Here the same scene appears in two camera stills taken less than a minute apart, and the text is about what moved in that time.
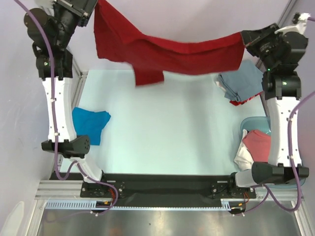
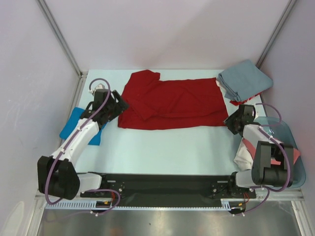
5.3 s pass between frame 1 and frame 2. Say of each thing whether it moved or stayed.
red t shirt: moved
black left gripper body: moved
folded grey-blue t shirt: stayed
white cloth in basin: stayed
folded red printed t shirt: stayed
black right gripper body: moved
